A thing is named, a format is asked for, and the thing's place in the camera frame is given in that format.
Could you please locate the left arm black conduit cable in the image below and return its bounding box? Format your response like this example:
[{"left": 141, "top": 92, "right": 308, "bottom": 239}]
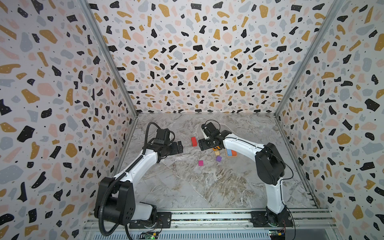
[{"left": 98, "top": 121, "right": 161, "bottom": 238}]

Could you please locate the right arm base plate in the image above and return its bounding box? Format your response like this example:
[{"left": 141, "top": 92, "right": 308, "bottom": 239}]
[{"left": 250, "top": 210, "right": 294, "bottom": 228}]

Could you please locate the left frame aluminium post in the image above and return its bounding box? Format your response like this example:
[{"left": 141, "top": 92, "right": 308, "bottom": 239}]
[{"left": 78, "top": 0, "right": 138, "bottom": 119}]

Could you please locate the right frame aluminium post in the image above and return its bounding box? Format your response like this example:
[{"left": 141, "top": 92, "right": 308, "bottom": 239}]
[{"left": 274, "top": 0, "right": 344, "bottom": 119}]

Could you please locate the frame aluminium post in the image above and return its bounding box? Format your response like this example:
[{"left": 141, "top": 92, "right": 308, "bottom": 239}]
[
  {"left": 274, "top": 0, "right": 344, "bottom": 119},
  {"left": 78, "top": 0, "right": 138, "bottom": 119}
]

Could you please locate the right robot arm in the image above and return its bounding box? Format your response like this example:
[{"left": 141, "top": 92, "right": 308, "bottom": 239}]
[{"left": 199, "top": 122, "right": 288, "bottom": 227}]

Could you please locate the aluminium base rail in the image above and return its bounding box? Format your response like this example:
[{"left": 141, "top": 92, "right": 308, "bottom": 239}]
[{"left": 82, "top": 207, "right": 340, "bottom": 240}]

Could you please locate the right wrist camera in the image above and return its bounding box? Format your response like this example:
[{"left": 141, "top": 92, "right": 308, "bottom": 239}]
[{"left": 201, "top": 122, "right": 220, "bottom": 140}]

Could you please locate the red wood block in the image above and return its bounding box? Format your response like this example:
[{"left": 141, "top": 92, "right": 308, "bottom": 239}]
[{"left": 191, "top": 137, "right": 198, "bottom": 147}]

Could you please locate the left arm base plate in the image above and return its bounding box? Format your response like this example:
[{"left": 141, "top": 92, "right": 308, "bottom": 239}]
[{"left": 129, "top": 212, "right": 172, "bottom": 230}]

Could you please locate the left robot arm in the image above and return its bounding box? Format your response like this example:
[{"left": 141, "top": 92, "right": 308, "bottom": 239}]
[{"left": 94, "top": 128, "right": 183, "bottom": 235}]

